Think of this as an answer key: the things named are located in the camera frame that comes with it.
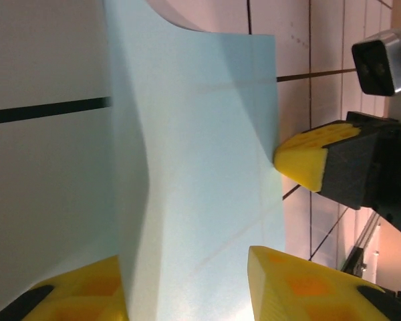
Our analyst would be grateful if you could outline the aluminium mounting rail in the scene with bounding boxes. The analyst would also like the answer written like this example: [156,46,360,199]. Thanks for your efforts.
[340,209,388,278]

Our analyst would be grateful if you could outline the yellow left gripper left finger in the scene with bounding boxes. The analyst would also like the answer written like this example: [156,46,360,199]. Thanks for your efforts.
[0,253,128,321]

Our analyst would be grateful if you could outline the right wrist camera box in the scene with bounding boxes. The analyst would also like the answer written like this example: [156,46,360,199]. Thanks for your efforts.
[351,26,401,98]

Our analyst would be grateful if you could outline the light blue paper sheet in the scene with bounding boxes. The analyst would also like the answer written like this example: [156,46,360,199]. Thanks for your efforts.
[103,0,287,321]

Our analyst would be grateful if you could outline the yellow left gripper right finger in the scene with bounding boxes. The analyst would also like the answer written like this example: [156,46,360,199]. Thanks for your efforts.
[247,245,401,321]

